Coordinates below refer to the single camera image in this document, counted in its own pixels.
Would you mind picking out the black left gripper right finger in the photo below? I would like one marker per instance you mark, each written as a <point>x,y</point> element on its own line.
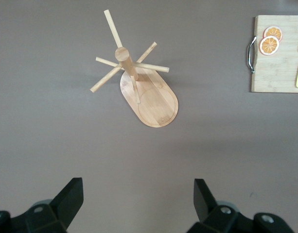
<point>207,208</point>

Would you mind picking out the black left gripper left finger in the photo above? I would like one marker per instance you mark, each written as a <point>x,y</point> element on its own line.
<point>66,201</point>

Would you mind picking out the wooden mug tree rack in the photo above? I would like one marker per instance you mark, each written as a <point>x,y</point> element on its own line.
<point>158,106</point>

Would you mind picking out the orange slice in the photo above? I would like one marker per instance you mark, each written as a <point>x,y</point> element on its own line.
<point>270,46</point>
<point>274,31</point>

